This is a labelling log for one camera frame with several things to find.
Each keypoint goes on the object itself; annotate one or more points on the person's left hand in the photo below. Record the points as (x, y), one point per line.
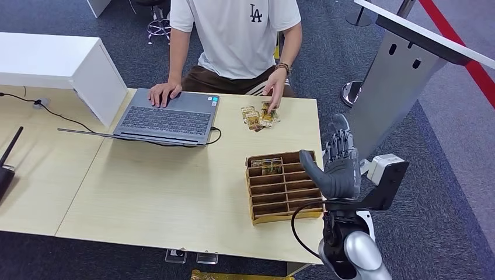
(276, 85)

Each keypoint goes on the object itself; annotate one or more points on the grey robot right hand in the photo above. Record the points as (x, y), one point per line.
(340, 177)

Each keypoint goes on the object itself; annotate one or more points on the person's right hand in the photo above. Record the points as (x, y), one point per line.
(164, 92)

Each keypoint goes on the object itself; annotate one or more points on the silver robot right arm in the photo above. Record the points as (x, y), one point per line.
(361, 251)

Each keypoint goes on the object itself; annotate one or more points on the person's right forearm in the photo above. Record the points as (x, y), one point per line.
(178, 58)

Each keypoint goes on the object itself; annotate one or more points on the person's left forearm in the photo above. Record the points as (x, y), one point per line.
(292, 46)

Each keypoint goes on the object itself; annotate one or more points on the wooden slotted card holder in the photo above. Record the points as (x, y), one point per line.
(278, 189)

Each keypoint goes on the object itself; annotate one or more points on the person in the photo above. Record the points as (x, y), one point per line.
(236, 34)

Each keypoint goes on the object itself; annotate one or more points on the grey laptop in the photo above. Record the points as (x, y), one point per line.
(170, 116)

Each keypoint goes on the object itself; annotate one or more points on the yellow chair part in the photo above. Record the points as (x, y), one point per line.
(276, 50)

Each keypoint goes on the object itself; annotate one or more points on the chrome stool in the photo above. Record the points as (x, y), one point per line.
(158, 27)

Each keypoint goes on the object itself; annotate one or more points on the chrome stanchion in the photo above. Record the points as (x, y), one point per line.
(357, 19)
(350, 94)

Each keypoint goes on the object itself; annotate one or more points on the silver kiosk stand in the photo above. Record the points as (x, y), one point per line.
(386, 96)

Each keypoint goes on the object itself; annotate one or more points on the white furniture panel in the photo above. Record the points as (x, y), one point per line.
(98, 6)

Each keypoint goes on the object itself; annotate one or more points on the white cabinet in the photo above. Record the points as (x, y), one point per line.
(58, 58)

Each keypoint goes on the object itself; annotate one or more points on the gold foil sheet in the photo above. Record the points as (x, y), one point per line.
(232, 276)

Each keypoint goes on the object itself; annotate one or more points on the clear acrylic clip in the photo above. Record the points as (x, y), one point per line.
(176, 256)
(207, 258)

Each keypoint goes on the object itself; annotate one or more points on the red barrier belt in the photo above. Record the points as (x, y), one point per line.
(479, 73)

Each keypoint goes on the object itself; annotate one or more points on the black router with antenna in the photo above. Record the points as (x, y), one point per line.
(4, 176)

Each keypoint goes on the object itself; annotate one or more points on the pale wrist camera, black bracket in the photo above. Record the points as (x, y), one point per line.
(383, 166)

